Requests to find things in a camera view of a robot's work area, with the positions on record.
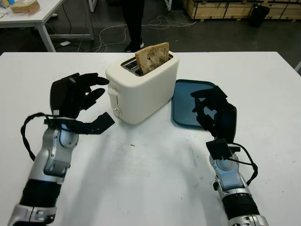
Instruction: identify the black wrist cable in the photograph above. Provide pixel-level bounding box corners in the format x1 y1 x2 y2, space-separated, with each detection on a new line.
20 113 62 162
221 142 259 186

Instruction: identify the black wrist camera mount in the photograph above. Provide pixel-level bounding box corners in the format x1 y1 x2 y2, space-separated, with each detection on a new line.
206 138 232 161
43 112 116 136

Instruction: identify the cream white two-slot toaster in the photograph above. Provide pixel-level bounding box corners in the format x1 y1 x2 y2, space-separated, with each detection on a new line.
105 53 180 125

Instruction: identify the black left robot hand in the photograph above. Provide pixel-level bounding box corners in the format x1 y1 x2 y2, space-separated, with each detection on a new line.
49 72 111 118

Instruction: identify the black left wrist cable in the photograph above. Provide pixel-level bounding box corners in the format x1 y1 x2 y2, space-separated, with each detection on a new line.
20 113 62 162

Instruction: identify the bagged bread loaf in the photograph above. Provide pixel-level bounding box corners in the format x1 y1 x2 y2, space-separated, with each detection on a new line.
10 0 41 14

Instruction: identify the white toaster lever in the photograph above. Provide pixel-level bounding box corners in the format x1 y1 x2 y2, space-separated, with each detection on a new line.
107 85 119 97

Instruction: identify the wooden crate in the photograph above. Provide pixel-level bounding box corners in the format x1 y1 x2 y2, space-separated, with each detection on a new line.
183 0 301 21

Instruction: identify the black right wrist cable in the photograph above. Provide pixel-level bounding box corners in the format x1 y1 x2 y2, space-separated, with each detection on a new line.
221 142 259 186

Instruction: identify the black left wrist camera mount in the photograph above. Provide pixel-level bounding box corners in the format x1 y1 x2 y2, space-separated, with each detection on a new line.
43 112 116 136

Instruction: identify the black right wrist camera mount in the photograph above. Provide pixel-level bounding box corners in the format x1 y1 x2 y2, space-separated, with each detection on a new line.
206 138 232 161

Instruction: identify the white side table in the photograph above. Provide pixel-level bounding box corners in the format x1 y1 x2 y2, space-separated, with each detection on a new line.
0 0 95 53

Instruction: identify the brown bread slice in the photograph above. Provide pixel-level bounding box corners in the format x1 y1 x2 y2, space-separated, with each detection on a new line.
135 42 170 76

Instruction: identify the blue plastic tray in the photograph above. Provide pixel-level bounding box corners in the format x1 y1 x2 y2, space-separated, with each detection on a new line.
170 79 216 127

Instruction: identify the black waste bin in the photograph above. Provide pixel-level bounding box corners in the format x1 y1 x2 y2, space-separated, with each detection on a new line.
248 6 270 28

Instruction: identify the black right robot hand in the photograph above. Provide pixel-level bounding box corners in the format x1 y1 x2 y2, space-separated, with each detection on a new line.
190 86 238 143

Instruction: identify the person in dark clothes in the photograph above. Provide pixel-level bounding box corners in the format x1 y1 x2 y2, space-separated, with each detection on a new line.
121 0 144 53

